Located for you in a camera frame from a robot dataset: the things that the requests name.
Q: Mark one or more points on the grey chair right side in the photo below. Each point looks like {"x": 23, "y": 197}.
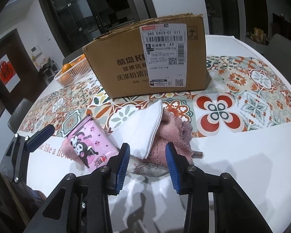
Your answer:
{"x": 278, "y": 53}

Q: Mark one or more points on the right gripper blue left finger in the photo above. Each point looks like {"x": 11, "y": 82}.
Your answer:
{"x": 118, "y": 165}

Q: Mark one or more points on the orange fruit in basket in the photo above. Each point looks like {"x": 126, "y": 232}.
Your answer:
{"x": 66, "y": 67}

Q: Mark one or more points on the pink cartoon tissue pack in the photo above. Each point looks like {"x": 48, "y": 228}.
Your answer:
{"x": 92, "y": 147}

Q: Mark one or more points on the colourful patterned table runner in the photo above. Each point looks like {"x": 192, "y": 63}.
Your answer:
{"x": 244, "y": 94}

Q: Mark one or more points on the brown cardboard box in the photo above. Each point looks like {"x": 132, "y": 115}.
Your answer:
{"x": 157, "y": 55}

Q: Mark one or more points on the white plastic fruit basket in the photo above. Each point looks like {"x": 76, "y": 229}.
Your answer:
{"x": 80, "y": 68}

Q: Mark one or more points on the grey chair left side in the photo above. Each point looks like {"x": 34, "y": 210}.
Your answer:
{"x": 19, "y": 114}

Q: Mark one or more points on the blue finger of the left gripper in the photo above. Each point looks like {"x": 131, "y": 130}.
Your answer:
{"x": 34, "y": 142}

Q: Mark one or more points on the dusty pink knitted cloth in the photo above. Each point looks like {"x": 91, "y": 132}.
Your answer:
{"x": 172, "y": 130}

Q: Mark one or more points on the white towel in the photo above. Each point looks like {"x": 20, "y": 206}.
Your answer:
{"x": 139, "y": 130}

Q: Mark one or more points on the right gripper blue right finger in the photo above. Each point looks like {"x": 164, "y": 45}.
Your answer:
{"x": 177, "y": 165}

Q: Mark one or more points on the grey chair behind basket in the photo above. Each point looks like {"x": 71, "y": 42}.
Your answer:
{"x": 72, "y": 56}

